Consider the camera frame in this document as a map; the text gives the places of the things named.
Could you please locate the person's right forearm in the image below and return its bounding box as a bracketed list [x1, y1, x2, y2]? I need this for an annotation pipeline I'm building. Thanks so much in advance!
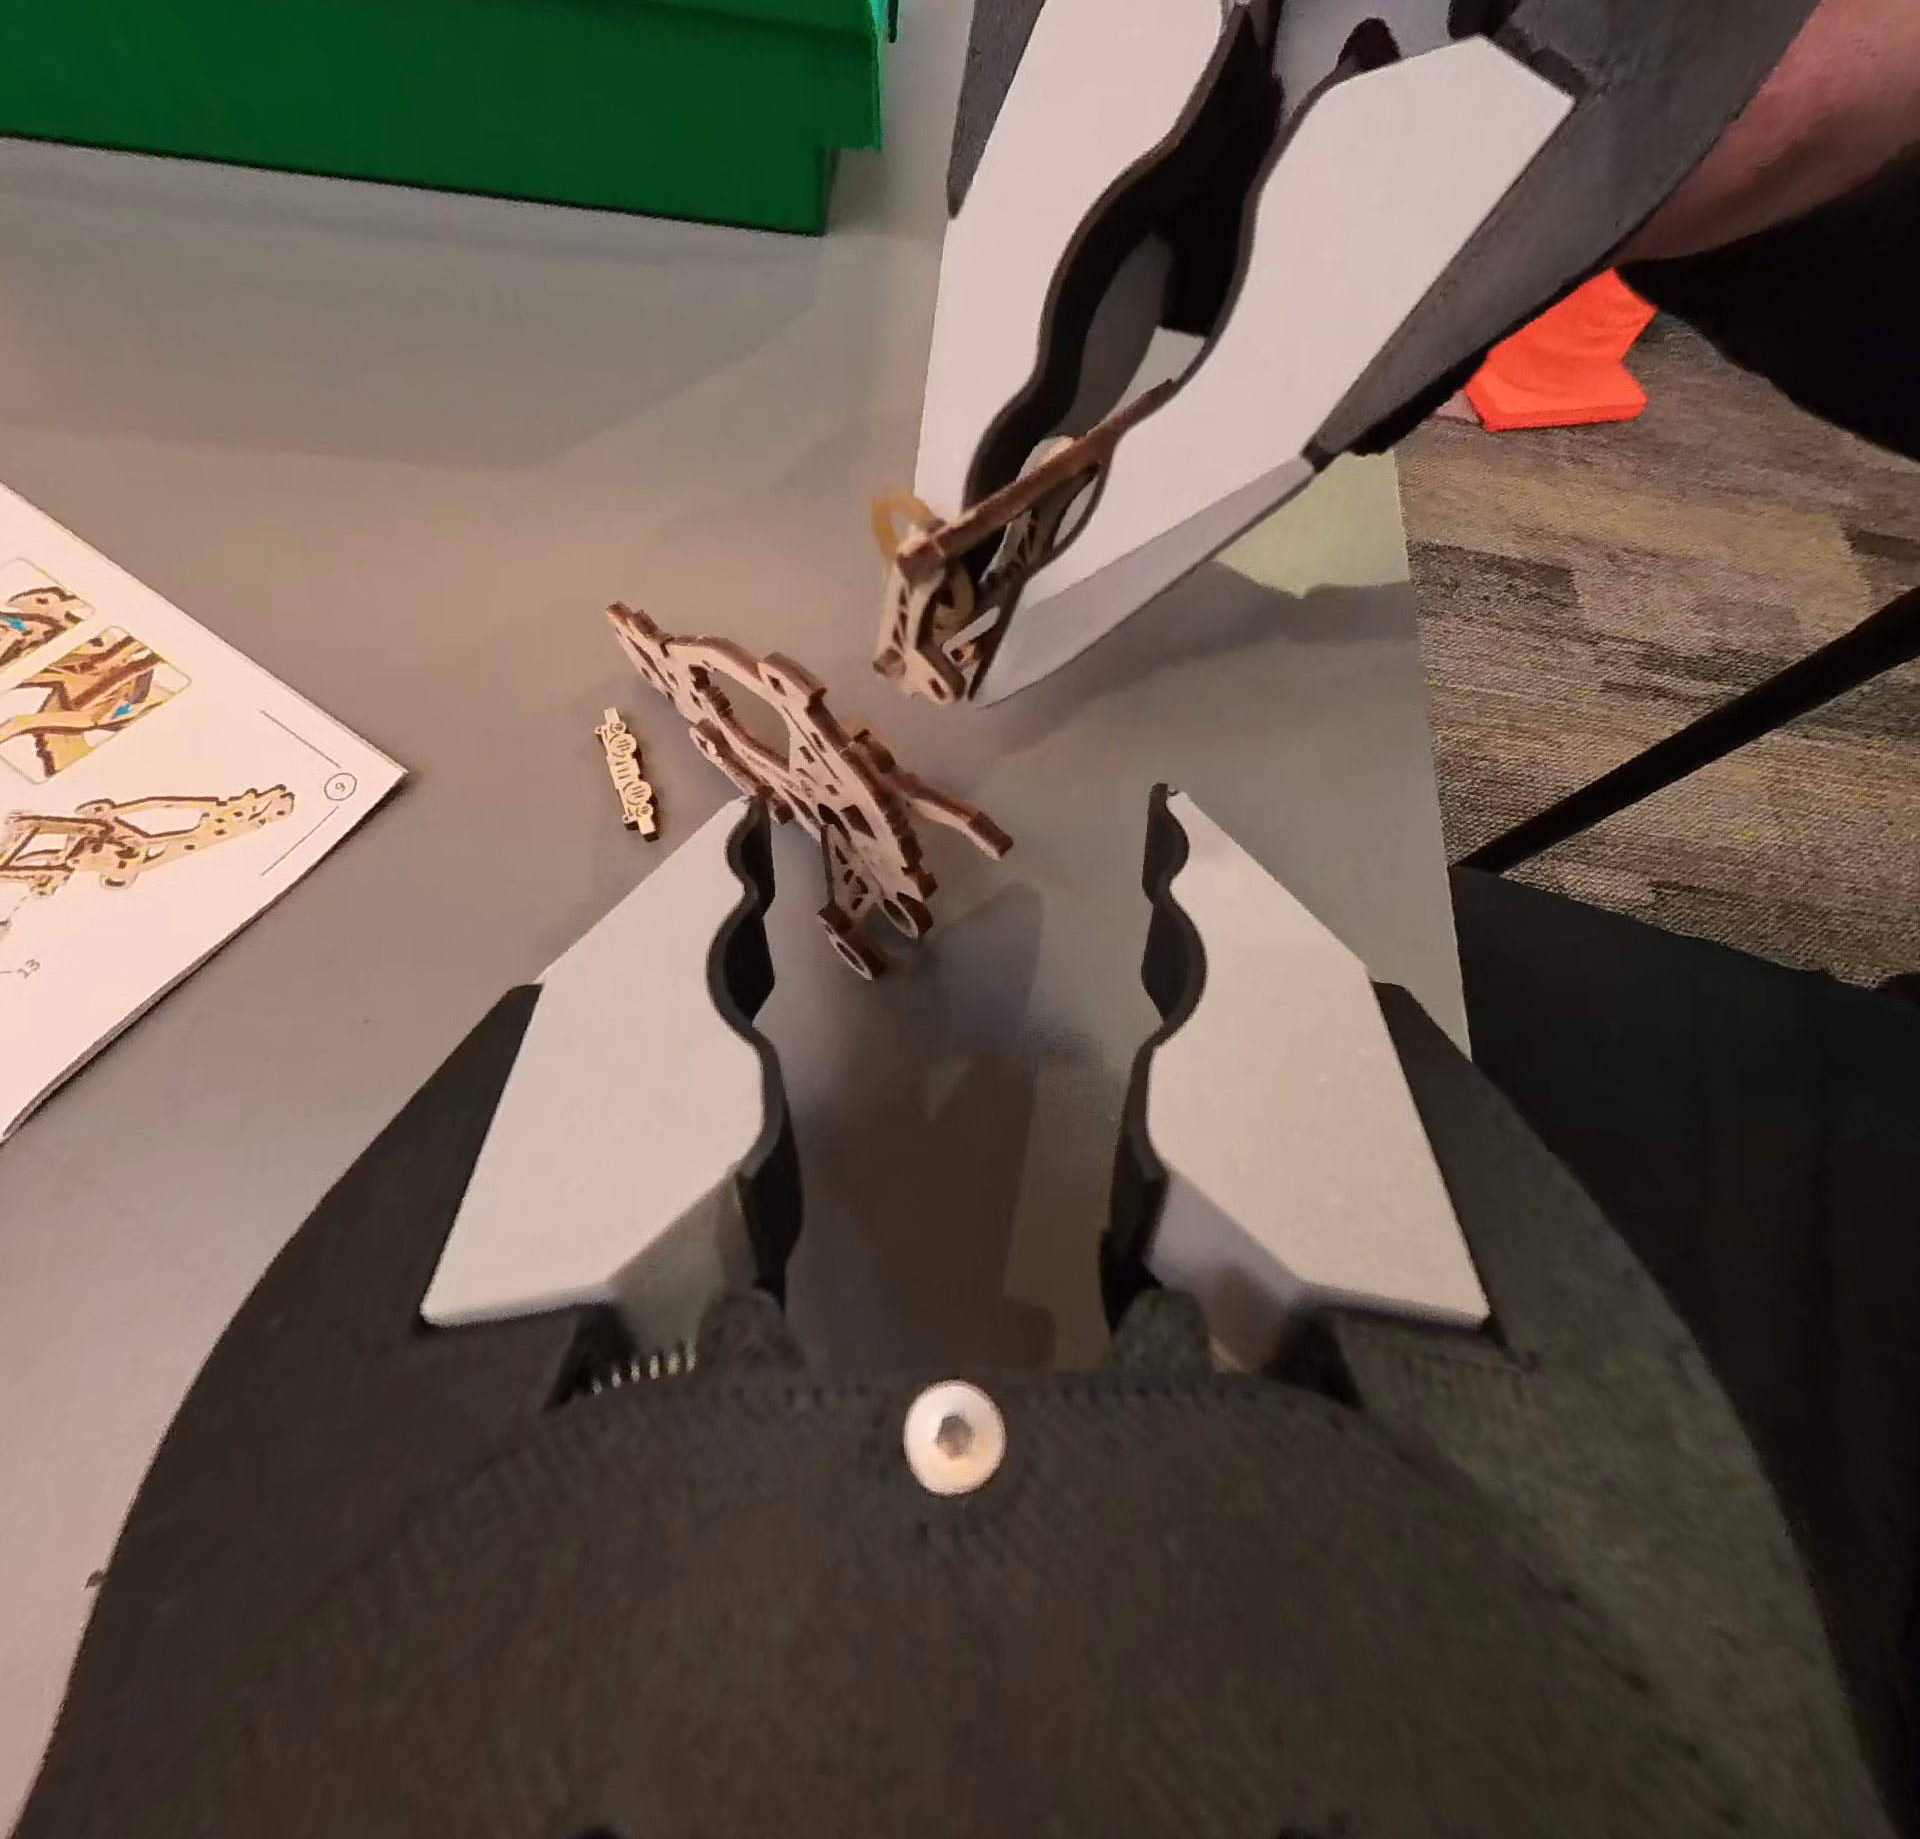
[1626, 144, 1920, 463]

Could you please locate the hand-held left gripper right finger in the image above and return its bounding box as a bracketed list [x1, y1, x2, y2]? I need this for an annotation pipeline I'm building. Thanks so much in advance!
[1103, 784, 1493, 1375]

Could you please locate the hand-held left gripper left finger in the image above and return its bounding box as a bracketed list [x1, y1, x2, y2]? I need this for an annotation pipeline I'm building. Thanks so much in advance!
[422, 794, 803, 1328]

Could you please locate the black floor stand pole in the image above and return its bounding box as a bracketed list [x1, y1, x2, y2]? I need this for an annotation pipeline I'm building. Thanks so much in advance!
[1476, 599, 1920, 867]

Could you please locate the wooden model frame part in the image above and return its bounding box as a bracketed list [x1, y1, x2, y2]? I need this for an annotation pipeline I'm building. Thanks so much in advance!
[870, 385, 1178, 703]

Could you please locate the orange red plastic piece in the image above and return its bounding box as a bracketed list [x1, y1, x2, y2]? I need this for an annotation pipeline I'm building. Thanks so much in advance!
[1461, 272, 1659, 432]

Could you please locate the person's right hand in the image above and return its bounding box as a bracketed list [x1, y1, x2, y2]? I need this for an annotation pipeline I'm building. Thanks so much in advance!
[1626, 0, 1920, 262]

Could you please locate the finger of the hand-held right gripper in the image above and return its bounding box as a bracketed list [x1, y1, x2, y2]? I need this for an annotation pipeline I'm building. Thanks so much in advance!
[916, 0, 1257, 517]
[966, 37, 1581, 707]

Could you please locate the open instruction booklet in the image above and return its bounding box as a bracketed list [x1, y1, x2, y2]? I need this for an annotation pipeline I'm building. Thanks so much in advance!
[0, 481, 409, 1143]

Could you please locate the small toothed wooden part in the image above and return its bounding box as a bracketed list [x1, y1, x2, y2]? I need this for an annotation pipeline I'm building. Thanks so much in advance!
[593, 707, 661, 839]

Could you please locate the wooden model lever assembly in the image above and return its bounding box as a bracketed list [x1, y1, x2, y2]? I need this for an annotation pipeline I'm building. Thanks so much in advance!
[607, 599, 1014, 982]

